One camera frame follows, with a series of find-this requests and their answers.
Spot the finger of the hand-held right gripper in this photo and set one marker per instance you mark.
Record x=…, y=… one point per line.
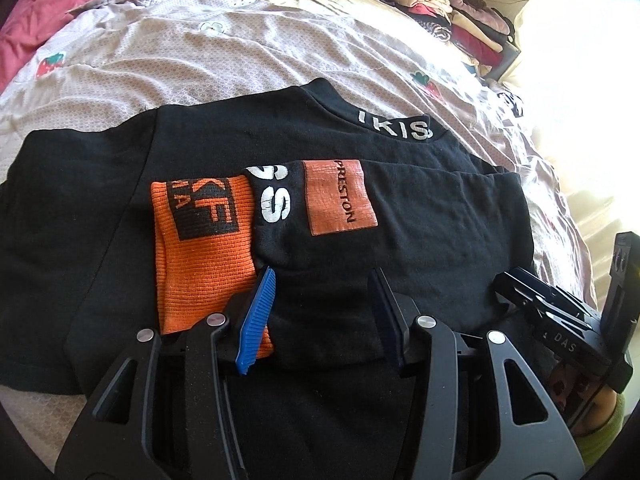
x=550, y=295
x=530, y=307

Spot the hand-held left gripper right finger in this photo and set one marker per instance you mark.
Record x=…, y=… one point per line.
x=387, y=320

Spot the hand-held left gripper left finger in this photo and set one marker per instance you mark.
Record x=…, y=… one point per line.
x=255, y=320

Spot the black shirt with orange cuffs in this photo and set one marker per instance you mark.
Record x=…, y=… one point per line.
x=200, y=135

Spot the person's right forearm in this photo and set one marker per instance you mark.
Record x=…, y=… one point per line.
x=607, y=435

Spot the pile of folded clothes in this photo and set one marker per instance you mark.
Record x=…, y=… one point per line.
x=450, y=15

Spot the black white patterned cloth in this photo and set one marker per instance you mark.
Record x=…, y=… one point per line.
x=511, y=102

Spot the cream curtain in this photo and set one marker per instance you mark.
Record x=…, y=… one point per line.
x=575, y=60

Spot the dark box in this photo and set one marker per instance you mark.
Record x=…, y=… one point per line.
x=509, y=57

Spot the grey strawberry print blanket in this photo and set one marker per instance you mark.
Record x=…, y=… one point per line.
x=200, y=60

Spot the pink blanket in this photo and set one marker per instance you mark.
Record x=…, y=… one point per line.
x=100, y=0

